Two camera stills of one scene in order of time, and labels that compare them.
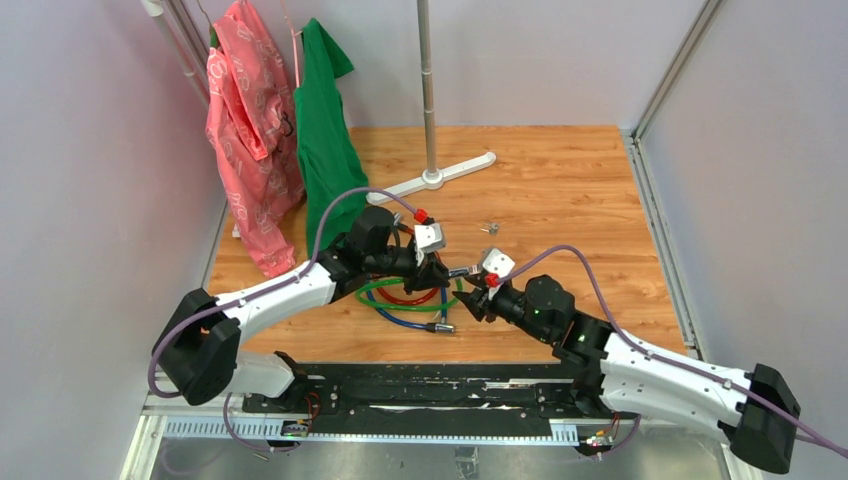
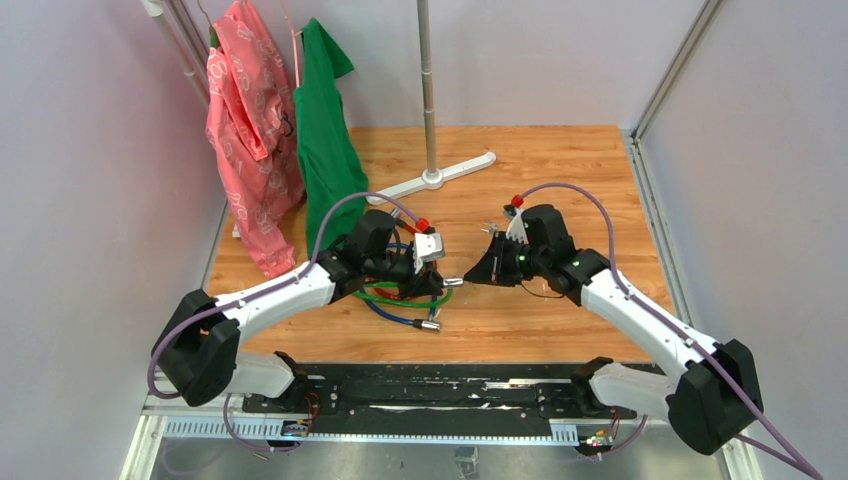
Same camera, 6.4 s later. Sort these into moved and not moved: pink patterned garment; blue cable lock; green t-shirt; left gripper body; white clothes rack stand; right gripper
Moved: blue cable lock; right gripper
Not moved: green t-shirt; left gripper body; white clothes rack stand; pink patterned garment
